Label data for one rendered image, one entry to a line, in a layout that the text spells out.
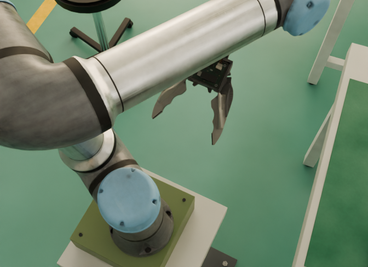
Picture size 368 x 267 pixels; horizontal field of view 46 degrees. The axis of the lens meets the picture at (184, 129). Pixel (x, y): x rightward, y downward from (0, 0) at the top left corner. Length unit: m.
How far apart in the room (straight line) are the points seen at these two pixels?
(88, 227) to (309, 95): 1.52
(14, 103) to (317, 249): 0.87
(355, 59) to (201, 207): 0.70
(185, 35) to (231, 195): 1.49
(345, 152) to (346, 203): 0.15
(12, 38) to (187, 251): 0.74
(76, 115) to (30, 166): 1.67
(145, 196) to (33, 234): 1.22
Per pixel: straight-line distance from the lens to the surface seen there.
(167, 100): 0.78
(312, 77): 2.30
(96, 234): 1.07
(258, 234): 1.93
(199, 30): 0.54
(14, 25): 0.56
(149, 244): 0.98
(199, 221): 1.13
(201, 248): 1.11
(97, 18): 2.13
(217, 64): 0.72
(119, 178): 0.84
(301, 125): 2.20
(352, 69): 1.46
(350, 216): 1.21
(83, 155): 0.83
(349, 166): 1.27
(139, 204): 0.83
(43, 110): 0.48
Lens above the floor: 1.83
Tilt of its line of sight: 60 degrees down
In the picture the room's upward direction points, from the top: straight up
